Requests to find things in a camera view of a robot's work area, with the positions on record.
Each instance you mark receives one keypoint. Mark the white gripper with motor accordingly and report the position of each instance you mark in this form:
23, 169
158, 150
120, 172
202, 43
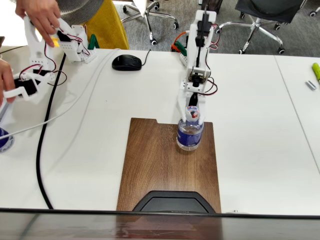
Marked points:
185, 98

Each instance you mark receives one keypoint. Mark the blue label water bottle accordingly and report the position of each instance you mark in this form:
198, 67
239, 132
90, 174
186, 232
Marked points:
188, 138

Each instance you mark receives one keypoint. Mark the white leader arm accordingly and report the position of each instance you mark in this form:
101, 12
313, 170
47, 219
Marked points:
37, 55

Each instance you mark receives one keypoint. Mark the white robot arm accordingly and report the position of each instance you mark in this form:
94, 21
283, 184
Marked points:
193, 45

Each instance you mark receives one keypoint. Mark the person right hand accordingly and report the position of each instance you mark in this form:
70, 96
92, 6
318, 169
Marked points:
6, 77

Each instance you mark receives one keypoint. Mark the green clamp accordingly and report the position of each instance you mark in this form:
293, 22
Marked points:
182, 50
93, 42

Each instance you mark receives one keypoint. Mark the brown wooden board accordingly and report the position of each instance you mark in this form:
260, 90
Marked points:
160, 170

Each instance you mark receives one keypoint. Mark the black computer mouse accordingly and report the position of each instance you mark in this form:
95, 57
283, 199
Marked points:
126, 62

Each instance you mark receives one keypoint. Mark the black monitor stand base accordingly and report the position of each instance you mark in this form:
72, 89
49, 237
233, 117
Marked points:
173, 202

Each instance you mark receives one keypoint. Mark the person in yellow skirt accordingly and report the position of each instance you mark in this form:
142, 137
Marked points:
107, 30

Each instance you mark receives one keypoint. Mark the white office chair base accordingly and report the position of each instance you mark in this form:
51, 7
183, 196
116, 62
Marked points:
141, 5

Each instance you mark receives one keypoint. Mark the grey staple strip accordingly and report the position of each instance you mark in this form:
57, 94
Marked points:
311, 85

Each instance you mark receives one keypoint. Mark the black seat office chair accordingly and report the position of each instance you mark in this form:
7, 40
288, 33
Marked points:
270, 7

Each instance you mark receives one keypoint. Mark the yellow green marker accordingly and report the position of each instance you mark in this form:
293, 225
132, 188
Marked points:
316, 71

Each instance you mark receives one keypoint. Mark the office chair wheel leg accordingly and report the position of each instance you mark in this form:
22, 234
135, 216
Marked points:
313, 13

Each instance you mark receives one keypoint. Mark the black computer monitor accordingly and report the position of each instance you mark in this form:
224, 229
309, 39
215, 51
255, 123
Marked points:
75, 225

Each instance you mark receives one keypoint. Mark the blue and white cup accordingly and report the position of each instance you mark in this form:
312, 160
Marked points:
5, 142

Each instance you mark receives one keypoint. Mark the wrist camera on white mount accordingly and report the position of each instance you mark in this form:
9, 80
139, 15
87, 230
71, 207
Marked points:
197, 78

